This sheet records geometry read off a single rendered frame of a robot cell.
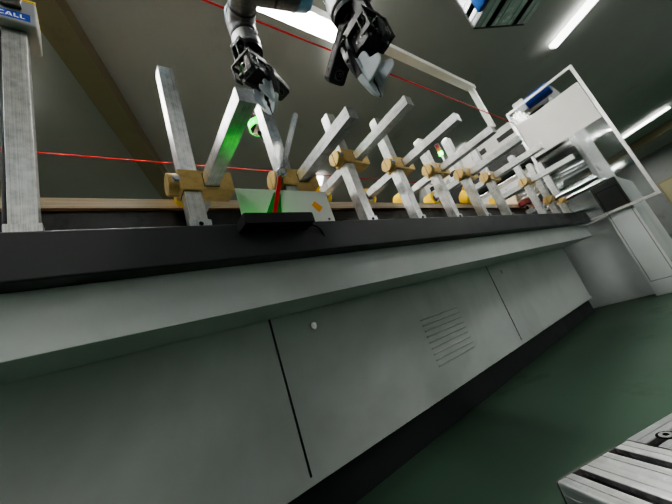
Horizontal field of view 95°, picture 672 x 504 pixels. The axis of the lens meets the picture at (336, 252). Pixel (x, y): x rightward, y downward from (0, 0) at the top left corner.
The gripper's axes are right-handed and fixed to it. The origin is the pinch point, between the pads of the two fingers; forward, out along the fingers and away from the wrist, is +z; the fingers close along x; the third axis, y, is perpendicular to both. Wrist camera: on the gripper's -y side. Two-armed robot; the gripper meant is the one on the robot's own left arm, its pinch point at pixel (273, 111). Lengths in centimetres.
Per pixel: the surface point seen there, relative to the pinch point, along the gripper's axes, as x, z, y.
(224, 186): -10.5, 20.4, 13.0
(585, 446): 28, 101, -37
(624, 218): 99, 45, -237
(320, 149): 7.8, 16.7, -2.4
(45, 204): -41, 13, 36
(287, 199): -5.4, 23.5, -1.4
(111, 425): -40, 61, 29
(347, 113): 18.8, 16.6, 1.6
